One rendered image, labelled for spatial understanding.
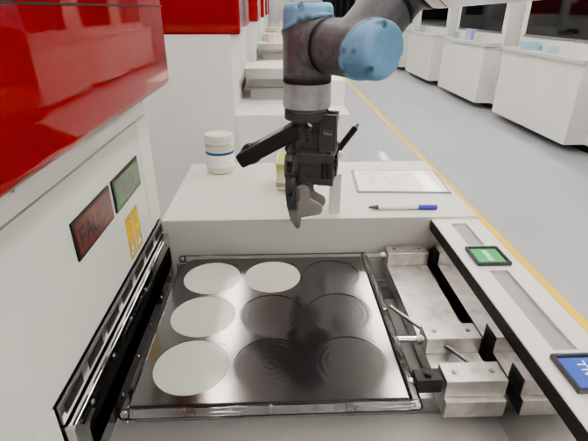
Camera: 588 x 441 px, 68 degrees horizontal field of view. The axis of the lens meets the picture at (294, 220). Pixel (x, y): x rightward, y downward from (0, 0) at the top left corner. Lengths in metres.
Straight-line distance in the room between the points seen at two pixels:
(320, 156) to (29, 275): 0.43
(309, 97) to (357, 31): 0.14
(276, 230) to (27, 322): 0.52
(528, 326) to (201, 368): 0.44
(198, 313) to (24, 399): 0.32
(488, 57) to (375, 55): 6.57
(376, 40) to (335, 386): 0.43
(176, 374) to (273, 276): 0.26
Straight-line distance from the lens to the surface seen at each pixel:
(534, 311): 0.70
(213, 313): 0.72
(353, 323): 0.69
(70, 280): 0.54
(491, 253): 0.81
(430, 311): 0.78
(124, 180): 0.69
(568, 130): 5.27
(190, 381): 0.62
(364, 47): 0.57
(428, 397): 0.68
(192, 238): 0.89
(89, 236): 0.57
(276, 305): 0.72
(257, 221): 0.85
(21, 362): 0.47
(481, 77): 7.14
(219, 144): 1.07
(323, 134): 0.70
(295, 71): 0.67
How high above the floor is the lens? 1.34
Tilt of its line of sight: 26 degrees down
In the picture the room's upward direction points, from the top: straight up
